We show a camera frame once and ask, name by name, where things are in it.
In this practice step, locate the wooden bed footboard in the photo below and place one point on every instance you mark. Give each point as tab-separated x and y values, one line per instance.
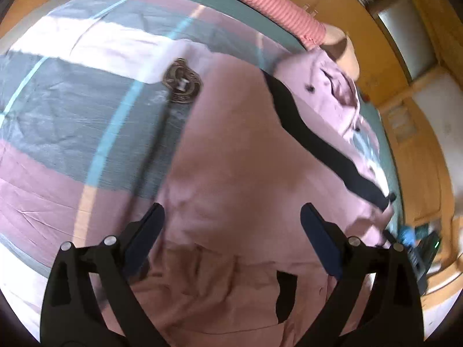
425	183

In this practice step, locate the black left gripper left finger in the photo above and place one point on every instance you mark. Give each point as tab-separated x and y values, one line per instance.
70	312

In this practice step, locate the large plush doll striped shirt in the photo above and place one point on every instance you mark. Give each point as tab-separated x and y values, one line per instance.
311	32

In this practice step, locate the plaid pink grey bedsheet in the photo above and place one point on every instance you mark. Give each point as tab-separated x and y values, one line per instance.
62	109

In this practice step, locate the wooden wall cabinets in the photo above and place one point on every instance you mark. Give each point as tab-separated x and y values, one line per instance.
392	43

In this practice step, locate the pink jacket with black stripes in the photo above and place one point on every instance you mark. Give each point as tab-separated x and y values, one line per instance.
211	285

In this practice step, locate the green bed mat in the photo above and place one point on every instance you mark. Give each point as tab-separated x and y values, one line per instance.
253	10

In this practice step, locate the blue plush toy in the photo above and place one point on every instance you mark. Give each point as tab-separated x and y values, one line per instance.
406	236

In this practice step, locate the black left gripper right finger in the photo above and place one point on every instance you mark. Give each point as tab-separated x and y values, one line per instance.
393	313

